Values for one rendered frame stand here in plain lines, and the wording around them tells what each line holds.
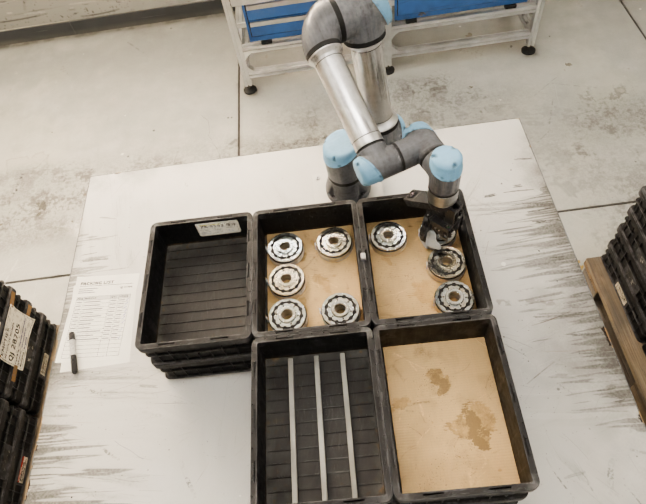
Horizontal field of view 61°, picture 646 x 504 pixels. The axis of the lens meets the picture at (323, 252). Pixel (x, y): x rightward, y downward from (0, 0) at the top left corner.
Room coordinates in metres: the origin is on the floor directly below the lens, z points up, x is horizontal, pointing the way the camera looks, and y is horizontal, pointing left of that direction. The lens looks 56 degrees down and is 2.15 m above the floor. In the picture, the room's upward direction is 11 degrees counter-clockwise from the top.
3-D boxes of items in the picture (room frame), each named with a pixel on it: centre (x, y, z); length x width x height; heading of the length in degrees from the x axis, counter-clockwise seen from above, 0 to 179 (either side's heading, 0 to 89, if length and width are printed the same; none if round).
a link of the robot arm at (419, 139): (0.93, -0.28, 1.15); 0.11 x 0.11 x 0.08; 14
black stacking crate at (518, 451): (0.37, -0.21, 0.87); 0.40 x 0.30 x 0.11; 175
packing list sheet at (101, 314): (0.88, 0.72, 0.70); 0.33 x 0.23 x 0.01; 176
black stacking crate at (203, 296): (0.82, 0.35, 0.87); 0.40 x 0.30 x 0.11; 175
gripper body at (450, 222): (0.83, -0.33, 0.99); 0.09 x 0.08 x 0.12; 39
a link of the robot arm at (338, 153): (1.18, -0.12, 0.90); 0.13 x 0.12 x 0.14; 104
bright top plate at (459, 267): (0.76, -0.33, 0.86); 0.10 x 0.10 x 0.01
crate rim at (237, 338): (0.82, 0.35, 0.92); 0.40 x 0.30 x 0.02; 175
